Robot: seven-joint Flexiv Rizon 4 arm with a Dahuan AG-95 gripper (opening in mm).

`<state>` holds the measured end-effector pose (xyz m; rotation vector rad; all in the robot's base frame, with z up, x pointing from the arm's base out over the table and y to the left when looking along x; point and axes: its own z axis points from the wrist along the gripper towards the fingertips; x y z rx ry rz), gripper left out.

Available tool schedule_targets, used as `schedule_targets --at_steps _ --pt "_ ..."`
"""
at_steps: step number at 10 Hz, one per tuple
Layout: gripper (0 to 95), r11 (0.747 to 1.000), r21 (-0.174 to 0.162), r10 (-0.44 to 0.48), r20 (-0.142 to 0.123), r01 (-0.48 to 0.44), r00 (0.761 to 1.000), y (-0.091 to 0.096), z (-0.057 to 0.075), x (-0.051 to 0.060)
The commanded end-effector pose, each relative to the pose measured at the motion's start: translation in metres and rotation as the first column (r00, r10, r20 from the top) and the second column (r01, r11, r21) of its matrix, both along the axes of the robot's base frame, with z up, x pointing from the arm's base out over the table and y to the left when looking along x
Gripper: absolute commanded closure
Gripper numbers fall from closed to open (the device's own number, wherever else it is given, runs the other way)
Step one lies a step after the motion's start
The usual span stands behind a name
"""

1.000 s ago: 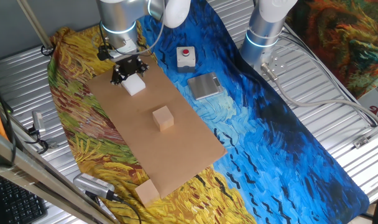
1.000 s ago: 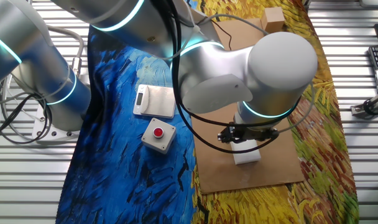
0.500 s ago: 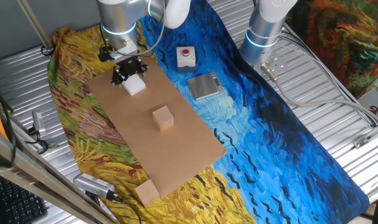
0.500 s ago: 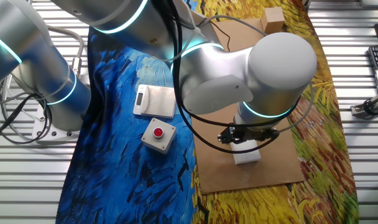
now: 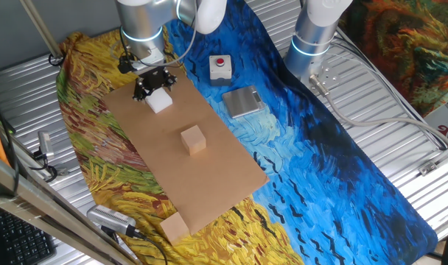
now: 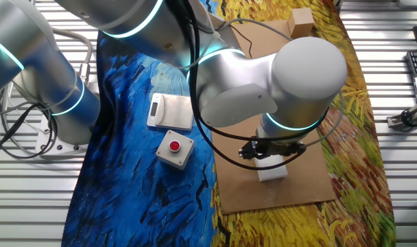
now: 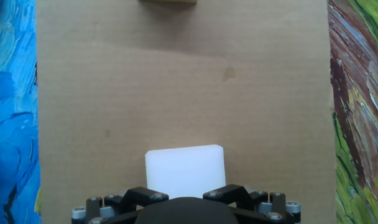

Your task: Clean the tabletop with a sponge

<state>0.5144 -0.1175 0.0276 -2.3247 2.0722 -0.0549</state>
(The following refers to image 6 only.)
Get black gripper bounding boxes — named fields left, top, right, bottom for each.
left=238, top=139, right=307, bottom=161

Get white sponge block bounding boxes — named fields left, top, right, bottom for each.
left=254, top=154, right=289, bottom=183

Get brown cardboard sheet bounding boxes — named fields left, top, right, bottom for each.
left=211, top=19, right=337, bottom=215

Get grey box red button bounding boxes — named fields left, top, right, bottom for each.
left=155, top=129, right=195, bottom=171

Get silver kitchen scale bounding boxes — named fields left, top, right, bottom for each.
left=146, top=92, right=197, bottom=132

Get wooden cube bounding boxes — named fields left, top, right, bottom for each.
left=287, top=7, right=315, bottom=38

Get blue yellow painted tablecloth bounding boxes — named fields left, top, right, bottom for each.
left=60, top=0, right=398, bottom=247

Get silver robot mounting plate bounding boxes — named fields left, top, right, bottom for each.
left=35, top=116, right=90, bottom=154

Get thin black cable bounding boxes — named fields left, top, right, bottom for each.
left=187, top=0, right=264, bottom=143
left=189, top=0, right=307, bottom=172

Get thin grey cable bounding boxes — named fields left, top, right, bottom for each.
left=179, top=19, right=345, bottom=148

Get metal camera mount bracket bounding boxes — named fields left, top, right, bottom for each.
left=386, top=102, right=417, bottom=132

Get grey hose metal connector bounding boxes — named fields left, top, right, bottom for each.
left=52, top=29, right=94, bottom=86

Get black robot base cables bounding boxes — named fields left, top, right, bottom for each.
left=0, top=102, right=58, bottom=161

